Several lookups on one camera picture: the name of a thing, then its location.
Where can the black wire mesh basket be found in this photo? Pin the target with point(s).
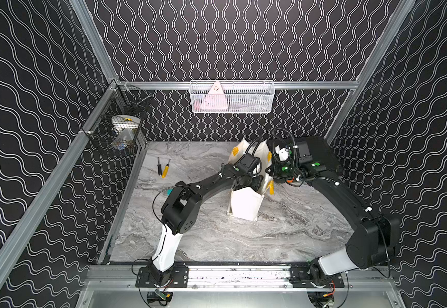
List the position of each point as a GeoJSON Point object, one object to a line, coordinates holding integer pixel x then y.
{"type": "Point", "coordinates": [125, 100]}

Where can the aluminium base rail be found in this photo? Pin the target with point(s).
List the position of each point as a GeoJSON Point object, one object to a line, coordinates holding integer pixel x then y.
{"type": "Point", "coordinates": [237, 276]}

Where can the pink triangular card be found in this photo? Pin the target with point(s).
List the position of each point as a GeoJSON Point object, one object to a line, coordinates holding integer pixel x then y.
{"type": "Point", "coordinates": [215, 100]}

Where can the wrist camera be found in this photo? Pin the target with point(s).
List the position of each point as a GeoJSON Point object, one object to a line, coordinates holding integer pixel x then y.
{"type": "Point", "coordinates": [303, 154]}
{"type": "Point", "coordinates": [248, 163]}

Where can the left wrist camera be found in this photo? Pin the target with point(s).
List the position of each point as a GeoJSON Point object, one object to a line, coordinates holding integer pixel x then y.
{"type": "Point", "coordinates": [248, 163]}

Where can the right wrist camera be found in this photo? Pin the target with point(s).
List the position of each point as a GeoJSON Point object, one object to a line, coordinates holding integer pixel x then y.
{"type": "Point", "coordinates": [303, 154]}

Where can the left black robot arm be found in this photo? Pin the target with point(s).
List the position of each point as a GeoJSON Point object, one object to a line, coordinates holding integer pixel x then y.
{"type": "Point", "coordinates": [181, 209]}

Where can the yellow handled screwdriver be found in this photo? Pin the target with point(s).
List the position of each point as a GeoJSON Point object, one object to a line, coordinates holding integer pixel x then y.
{"type": "Point", "coordinates": [166, 168]}

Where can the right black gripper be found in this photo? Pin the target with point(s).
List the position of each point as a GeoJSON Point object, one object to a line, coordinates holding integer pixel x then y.
{"type": "Point", "coordinates": [273, 172]}

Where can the black small screwdriver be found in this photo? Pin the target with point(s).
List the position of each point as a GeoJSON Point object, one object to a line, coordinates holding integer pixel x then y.
{"type": "Point", "coordinates": [159, 167]}

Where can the white canvas pouch yellow handles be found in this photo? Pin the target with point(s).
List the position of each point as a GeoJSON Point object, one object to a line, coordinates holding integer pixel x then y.
{"type": "Point", "coordinates": [245, 202]}

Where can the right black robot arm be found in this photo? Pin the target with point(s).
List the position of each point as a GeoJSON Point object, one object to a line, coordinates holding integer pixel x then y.
{"type": "Point", "coordinates": [375, 237]}

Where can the white wire wall basket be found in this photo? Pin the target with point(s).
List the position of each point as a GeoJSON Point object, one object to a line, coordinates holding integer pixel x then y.
{"type": "Point", "coordinates": [243, 96]}

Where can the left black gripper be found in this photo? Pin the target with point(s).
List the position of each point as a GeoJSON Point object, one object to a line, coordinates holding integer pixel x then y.
{"type": "Point", "coordinates": [255, 181]}

